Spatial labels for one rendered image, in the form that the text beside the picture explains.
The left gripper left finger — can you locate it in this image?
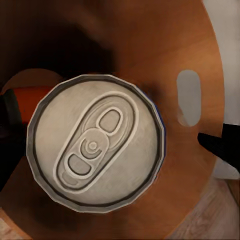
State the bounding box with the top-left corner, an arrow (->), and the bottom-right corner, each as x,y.
0,133 -> 25,192

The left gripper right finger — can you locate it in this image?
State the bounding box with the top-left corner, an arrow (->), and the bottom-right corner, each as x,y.
224,133 -> 240,172

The trash can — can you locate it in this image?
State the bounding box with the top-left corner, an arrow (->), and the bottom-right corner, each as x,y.
0,0 -> 225,240

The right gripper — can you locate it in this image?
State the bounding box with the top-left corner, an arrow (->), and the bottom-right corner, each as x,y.
197,123 -> 240,169

